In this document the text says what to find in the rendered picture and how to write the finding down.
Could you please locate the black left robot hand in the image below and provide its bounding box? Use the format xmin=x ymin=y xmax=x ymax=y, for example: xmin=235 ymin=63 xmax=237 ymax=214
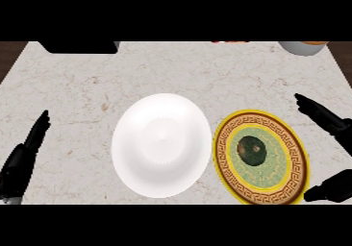
xmin=0 ymin=110 xmax=53 ymax=203

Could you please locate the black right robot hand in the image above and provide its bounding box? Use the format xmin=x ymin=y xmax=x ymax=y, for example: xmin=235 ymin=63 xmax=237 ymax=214
xmin=295 ymin=92 xmax=352 ymax=204

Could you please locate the dark green squash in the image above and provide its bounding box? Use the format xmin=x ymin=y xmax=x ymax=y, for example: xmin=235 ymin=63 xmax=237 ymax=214
xmin=235 ymin=135 xmax=268 ymax=167

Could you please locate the yellow brown patterned plate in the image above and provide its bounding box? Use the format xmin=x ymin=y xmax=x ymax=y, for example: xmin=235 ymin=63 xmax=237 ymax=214
xmin=212 ymin=109 xmax=311 ymax=206

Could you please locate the white plate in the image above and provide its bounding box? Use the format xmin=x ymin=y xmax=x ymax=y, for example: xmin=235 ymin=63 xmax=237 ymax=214
xmin=111 ymin=92 xmax=215 ymax=199

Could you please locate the grey round pot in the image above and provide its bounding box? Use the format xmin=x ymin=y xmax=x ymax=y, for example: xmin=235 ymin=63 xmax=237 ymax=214
xmin=277 ymin=40 xmax=330 ymax=58

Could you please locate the black appliance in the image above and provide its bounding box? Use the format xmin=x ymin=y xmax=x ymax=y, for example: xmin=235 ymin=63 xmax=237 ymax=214
xmin=37 ymin=40 xmax=120 ymax=55

